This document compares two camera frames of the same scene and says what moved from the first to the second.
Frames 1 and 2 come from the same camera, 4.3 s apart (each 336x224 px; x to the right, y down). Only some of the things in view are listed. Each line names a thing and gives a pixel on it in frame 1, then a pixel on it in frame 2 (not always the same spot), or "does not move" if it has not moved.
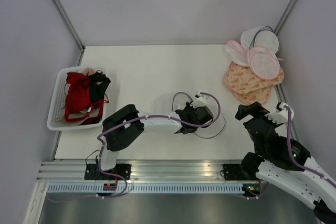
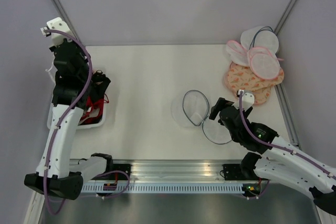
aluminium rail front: [142, 171] does not move
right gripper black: [255, 109] to [221, 103]
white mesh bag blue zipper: [261, 36] does not move
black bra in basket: [99, 82] does not move
